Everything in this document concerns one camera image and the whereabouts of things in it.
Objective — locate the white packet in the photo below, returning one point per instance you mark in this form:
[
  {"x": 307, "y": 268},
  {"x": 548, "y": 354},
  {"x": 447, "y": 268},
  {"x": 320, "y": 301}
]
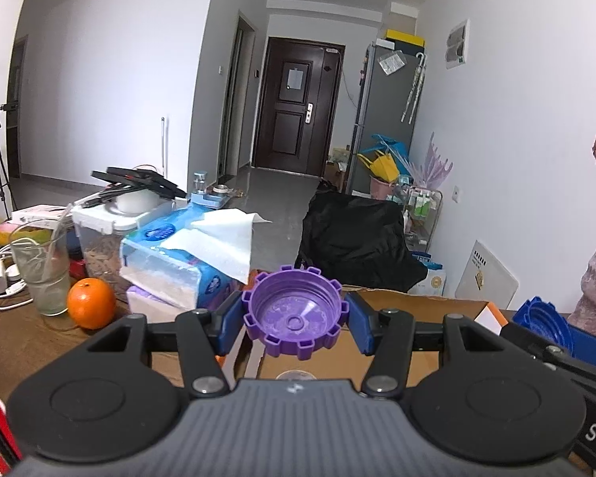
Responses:
[{"x": 429, "y": 278}]

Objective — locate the blue tray with jar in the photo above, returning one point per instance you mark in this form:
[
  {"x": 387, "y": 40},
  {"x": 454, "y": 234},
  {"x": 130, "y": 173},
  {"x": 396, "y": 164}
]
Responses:
[{"x": 211, "y": 198}]

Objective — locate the white pole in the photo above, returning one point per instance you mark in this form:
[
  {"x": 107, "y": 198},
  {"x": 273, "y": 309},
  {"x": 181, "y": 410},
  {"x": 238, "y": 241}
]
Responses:
[{"x": 164, "y": 144}]

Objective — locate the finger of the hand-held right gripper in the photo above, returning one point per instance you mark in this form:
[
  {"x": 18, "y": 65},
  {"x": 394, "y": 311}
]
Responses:
[{"x": 556, "y": 357}]

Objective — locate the black folded stand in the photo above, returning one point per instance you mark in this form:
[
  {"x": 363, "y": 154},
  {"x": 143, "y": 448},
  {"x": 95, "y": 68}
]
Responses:
[{"x": 139, "y": 181}]

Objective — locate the blue ridged bottle cap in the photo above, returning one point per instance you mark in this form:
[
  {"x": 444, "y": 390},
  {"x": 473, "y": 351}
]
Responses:
[{"x": 551, "y": 318}]

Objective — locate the black bag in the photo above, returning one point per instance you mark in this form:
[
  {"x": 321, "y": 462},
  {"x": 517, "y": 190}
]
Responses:
[{"x": 357, "y": 238}]

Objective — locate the blue tissue pack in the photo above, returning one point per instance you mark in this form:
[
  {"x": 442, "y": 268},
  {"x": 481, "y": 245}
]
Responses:
[{"x": 179, "y": 253}]

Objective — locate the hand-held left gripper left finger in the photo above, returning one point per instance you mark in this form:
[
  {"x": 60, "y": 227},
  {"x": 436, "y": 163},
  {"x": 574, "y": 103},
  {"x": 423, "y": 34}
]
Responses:
[{"x": 231, "y": 325}]

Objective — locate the clear food container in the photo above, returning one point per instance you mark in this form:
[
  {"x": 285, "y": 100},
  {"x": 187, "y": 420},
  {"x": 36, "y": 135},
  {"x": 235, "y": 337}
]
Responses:
[{"x": 99, "y": 238}]

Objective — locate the pink bucket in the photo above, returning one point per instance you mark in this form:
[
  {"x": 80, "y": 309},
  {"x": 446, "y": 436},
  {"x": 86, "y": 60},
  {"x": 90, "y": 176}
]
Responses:
[{"x": 382, "y": 188}]

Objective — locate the red cardboard box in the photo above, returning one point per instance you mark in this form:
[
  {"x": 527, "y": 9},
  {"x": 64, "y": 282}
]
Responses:
[{"x": 427, "y": 308}]

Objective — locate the white leaning board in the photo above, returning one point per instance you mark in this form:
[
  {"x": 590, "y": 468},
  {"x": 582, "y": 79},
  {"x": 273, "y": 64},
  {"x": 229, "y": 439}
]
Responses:
[{"x": 489, "y": 276}]

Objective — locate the purple ridged bottle cap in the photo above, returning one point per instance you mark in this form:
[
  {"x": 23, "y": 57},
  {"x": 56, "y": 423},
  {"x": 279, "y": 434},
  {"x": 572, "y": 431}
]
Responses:
[{"x": 293, "y": 308}]

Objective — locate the white tissue box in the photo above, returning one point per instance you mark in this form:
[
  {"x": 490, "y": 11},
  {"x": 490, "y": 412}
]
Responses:
[{"x": 149, "y": 305}]

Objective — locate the clear folded umbrella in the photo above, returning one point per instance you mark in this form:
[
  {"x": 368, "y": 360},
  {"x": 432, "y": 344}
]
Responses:
[{"x": 414, "y": 84}]

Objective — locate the yellow and blue bags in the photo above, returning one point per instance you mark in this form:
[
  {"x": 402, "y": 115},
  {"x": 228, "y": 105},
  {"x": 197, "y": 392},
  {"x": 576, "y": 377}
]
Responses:
[{"x": 385, "y": 159}]

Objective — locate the grey refrigerator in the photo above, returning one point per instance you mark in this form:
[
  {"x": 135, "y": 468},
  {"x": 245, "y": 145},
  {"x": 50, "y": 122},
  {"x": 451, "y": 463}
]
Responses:
[{"x": 382, "y": 124}]

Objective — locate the yellow box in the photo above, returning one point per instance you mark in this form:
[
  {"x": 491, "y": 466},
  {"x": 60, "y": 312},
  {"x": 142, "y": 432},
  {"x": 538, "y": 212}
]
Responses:
[{"x": 405, "y": 37}]

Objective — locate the wall outlet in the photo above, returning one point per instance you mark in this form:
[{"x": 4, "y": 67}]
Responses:
[{"x": 457, "y": 195}]

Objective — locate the metal trolley cart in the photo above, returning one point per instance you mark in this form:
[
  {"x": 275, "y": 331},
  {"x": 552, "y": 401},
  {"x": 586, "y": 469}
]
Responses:
[{"x": 422, "y": 208}]

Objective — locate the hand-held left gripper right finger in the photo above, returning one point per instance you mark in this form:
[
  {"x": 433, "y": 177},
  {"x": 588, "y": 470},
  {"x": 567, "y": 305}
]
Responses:
[{"x": 360, "y": 330}]

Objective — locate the purple feather decoration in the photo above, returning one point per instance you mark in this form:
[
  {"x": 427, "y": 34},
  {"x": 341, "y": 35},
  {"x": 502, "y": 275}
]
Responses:
[{"x": 432, "y": 164}]

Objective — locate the white electric panel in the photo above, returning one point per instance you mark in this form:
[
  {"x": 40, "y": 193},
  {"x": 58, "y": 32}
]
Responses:
[{"x": 458, "y": 44}]

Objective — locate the dark brown door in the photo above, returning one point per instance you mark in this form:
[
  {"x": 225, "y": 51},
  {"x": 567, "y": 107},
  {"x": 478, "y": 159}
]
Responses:
[{"x": 293, "y": 109}]

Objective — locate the orange fruit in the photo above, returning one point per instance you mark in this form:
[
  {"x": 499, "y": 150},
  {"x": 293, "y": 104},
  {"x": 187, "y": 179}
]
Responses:
[{"x": 91, "y": 304}]

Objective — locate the clear drinking glass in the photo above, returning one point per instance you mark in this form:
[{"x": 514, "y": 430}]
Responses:
[{"x": 42, "y": 278}]

